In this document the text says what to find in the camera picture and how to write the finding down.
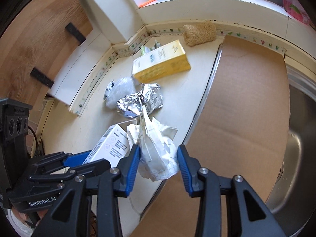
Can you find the yellow white box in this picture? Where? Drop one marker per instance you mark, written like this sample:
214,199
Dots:
164,61

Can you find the orange strip on sill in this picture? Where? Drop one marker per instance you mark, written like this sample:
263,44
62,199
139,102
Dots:
146,3

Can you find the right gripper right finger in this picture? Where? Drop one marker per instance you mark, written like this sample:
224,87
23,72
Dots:
247,214

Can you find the pink detergent bottle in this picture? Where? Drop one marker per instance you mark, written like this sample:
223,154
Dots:
295,9

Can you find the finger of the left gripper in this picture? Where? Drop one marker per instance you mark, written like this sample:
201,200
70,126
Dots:
74,159
90,169

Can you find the green red small wrapper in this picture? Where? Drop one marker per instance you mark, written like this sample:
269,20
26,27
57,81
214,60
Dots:
145,50

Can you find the loofah sponge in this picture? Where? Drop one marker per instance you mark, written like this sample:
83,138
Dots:
199,33

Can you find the brown cardboard sheet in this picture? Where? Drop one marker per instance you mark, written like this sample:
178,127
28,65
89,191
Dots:
242,130

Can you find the person's left hand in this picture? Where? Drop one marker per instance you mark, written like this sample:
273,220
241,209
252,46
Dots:
34,218

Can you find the wooden cutting board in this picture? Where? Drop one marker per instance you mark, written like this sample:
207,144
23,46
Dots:
37,38

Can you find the small white carton box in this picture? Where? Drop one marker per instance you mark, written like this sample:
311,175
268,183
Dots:
113,146

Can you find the white plastic bag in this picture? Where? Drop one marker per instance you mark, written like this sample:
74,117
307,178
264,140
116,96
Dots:
117,90

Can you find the white paper bag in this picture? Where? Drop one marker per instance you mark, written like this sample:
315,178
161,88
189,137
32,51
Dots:
158,156

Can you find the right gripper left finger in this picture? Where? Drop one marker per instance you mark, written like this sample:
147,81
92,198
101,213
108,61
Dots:
70,213

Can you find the stainless steel sink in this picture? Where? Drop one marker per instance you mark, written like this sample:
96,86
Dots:
292,200

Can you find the silver foil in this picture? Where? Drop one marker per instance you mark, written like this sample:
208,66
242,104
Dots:
149,97

